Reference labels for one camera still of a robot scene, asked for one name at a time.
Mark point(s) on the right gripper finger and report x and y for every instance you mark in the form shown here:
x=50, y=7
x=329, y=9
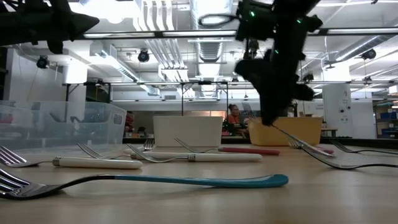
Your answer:
x=280, y=102
x=267, y=102

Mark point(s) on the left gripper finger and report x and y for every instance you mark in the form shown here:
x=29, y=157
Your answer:
x=79, y=29
x=81, y=18

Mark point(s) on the clear plastic bin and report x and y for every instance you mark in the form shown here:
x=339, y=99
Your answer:
x=62, y=124

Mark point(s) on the black ceiling spotlight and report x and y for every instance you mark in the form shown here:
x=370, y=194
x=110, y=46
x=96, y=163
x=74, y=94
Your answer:
x=369, y=54
x=42, y=61
x=308, y=77
x=143, y=56
x=253, y=46

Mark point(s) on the yellow plastic bin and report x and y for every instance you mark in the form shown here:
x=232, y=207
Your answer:
x=304, y=130

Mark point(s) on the person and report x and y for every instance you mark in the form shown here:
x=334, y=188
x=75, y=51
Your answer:
x=234, y=119

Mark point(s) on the white round column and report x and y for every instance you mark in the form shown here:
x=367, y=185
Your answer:
x=337, y=109

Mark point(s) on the black overhead rig bar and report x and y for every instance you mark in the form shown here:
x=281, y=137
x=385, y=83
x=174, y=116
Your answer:
x=158, y=33

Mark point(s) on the white plastic bin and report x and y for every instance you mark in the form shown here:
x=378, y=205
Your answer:
x=186, y=130

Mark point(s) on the red storage crates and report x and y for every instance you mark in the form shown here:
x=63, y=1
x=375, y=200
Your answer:
x=129, y=123

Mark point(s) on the shelf with blue bins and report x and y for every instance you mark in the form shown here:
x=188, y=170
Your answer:
x=387, y=116

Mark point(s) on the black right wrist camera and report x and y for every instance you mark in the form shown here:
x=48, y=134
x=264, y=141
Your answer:
x=255, y=26

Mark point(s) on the white air duct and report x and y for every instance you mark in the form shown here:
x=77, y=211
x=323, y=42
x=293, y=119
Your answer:
x=118, y=67

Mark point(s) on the black background station frame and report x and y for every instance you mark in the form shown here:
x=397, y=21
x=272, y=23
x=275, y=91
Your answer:
x=203, y=82

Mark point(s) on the silver ventilation duct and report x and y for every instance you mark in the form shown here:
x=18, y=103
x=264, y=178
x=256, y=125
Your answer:
x=367, y=43
x=210, y=49

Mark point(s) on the black aluminium table frame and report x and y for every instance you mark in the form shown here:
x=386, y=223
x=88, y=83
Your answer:
x=373, y=142

